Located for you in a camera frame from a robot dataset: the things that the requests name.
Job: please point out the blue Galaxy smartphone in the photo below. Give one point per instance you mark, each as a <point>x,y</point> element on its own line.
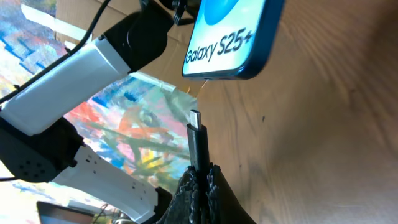
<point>231,39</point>

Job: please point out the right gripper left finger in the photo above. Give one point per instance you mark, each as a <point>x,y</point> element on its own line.
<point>184,206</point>

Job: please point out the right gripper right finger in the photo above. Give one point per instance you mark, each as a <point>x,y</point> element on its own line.
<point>223,206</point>

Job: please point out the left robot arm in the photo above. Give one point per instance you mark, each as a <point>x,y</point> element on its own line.
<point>38,145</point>

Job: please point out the colourful painted board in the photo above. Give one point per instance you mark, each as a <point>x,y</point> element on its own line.
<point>131,123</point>

